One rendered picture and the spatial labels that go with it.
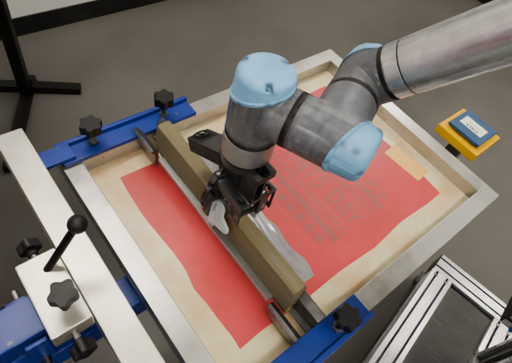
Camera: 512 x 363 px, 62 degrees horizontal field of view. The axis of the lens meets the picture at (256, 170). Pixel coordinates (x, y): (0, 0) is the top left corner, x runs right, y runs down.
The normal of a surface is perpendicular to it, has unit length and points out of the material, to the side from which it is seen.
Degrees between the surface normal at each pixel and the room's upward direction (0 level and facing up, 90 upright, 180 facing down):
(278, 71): 0
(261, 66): 0
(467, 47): 75
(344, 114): 0
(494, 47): 87
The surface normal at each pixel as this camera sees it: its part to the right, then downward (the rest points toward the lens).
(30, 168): 0.18, -0.59
